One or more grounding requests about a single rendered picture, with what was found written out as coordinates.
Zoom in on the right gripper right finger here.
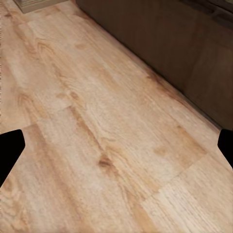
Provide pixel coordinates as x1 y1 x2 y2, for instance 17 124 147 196
217 129 233 168

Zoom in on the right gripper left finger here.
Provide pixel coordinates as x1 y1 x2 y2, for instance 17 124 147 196
0 129 25 187

